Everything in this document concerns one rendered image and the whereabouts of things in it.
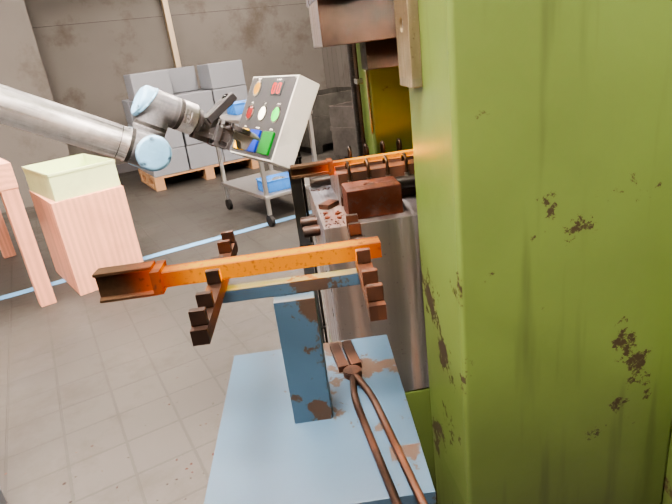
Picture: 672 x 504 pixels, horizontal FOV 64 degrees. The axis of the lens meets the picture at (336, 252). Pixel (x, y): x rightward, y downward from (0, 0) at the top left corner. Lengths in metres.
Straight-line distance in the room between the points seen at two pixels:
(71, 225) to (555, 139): 3.08
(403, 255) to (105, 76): 6.86
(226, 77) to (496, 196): 5.65
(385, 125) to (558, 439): 0.89
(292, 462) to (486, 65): 0.64
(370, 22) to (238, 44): 7.05
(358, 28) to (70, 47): 6.71
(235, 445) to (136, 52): 7.24
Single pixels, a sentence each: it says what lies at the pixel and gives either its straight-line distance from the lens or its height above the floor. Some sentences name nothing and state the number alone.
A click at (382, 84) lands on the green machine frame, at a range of 1.52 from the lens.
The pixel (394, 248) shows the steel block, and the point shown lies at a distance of 1.18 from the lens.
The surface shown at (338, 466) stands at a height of 0.74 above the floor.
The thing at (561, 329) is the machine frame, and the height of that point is 0.74.
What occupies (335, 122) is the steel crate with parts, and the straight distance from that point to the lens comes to 6.06.
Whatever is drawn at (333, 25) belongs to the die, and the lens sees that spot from 1.23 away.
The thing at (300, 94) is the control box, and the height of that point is 1.14.
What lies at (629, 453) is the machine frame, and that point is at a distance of 1.33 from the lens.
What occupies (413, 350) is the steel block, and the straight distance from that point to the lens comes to 1.30.
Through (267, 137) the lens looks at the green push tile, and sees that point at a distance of 1.75.
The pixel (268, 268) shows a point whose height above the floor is 0.99.
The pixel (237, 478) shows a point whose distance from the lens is 0.81.
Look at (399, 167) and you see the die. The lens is 1.28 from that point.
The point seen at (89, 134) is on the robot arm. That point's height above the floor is 1.14.
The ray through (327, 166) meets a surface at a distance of 1.32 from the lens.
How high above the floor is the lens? 1.27
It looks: 21 degrees down
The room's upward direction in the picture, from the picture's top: 7 degrees counter-clockwise
